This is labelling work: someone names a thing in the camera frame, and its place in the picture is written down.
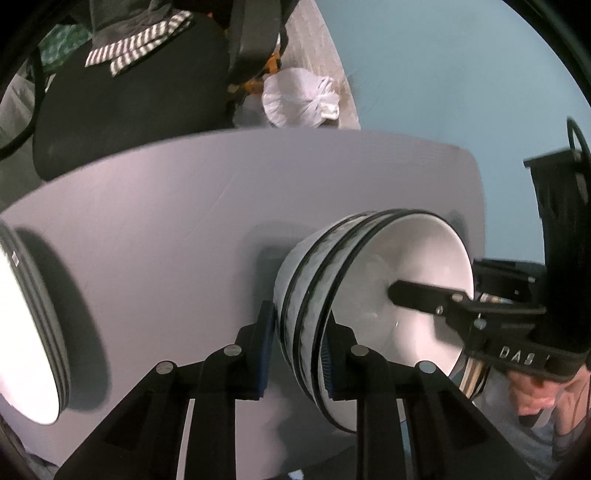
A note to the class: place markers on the grey hoodie on chair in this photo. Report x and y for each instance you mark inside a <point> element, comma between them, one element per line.
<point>126,32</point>

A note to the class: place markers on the person right hand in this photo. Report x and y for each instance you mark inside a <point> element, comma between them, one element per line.
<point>570,401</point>

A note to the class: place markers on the small white plate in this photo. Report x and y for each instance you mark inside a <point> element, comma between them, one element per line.
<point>35,373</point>

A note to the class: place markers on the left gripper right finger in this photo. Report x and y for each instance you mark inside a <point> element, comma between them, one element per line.
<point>336,348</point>

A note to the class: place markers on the white plastic bag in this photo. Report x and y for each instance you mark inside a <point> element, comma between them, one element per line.
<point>296,97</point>

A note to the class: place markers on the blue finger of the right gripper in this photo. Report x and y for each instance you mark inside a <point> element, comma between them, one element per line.
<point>439,301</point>
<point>489,298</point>

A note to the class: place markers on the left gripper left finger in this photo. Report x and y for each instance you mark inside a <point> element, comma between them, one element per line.
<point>264,347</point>

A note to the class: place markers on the white bowl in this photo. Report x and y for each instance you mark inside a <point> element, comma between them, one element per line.
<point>296,271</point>
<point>313,313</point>
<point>415,246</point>

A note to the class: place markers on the black office chair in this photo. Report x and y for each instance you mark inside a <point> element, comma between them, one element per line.
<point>188,86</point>

